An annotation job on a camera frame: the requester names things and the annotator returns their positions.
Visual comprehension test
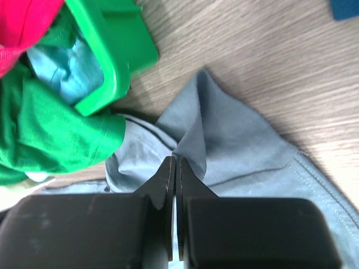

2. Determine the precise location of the green plastic bin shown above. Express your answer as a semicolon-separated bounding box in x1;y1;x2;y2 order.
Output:
66;0;159;117

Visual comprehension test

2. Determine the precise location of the grey-blue t shirt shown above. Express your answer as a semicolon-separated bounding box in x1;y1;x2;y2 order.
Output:
45;71;358;268

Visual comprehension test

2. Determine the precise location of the red t shirt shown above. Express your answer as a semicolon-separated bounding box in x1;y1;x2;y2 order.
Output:
1;0;64;76

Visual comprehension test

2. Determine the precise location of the light blue t shirt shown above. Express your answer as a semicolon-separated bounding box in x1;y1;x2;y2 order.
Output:
27;31;104;105

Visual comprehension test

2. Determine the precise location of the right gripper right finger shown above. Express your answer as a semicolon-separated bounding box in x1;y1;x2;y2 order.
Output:
176;158;343;268

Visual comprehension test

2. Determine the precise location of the green t shirt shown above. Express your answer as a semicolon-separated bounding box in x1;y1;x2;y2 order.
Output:
1;5;126;185

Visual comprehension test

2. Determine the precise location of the white t shirt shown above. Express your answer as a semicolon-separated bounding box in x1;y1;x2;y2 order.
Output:
1;172;55;212

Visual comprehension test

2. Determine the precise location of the folded dark blue t shirt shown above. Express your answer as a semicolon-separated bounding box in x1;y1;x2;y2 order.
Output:
329;0;359;21

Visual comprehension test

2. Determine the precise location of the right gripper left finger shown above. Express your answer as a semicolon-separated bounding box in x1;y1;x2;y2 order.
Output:
1;156;176;268

